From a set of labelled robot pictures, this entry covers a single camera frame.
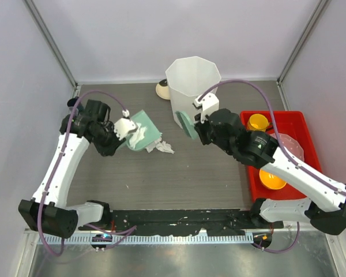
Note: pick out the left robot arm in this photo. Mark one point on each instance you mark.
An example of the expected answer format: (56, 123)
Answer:
(48, 205)

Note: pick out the white plastic trash bin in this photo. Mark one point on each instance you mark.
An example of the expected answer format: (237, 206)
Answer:
(187, 79)

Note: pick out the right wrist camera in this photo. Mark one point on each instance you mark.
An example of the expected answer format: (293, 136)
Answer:
(207, 103)

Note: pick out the green hand brush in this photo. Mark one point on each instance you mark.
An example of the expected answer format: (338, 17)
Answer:
(186, 124)

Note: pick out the red plastic bin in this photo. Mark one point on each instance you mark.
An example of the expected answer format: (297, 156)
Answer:
(293, 124)

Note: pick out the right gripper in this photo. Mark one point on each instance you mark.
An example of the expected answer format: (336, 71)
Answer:
(200, 127)

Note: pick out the white slotted cable duct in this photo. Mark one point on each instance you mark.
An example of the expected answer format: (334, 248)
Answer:
(201, 238)

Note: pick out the yellow bowl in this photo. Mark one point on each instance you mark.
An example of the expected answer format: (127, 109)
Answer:
(271, 181)

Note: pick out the dark blue mug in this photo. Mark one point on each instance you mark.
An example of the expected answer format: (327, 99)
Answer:
(71, 102)

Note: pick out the yellow mug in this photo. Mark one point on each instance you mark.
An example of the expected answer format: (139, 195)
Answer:
(259, 122)

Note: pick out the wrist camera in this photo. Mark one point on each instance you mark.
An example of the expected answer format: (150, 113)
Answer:
(125, 128)
(207, 103)

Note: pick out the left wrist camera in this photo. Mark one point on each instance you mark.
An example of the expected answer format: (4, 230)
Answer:
(125, 128)

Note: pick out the paper scrap large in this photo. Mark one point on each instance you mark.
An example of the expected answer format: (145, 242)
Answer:
(137, 136)

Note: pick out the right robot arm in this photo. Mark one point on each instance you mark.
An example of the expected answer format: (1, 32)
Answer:
(324, 204)

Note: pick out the pink dotted plate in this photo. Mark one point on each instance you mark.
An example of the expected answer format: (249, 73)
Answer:
(290, 144)

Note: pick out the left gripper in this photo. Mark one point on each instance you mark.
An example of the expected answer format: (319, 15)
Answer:
(110, 149)

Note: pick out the green plastic dustpan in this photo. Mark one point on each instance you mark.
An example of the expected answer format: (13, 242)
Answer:
(146, 133)

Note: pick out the cream round plate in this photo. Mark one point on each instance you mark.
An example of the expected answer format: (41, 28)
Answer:
(162, 89)

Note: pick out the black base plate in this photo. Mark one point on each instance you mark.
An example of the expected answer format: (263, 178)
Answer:
(185, 222)

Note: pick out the paper scrap small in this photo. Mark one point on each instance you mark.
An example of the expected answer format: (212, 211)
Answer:
(163, 146)

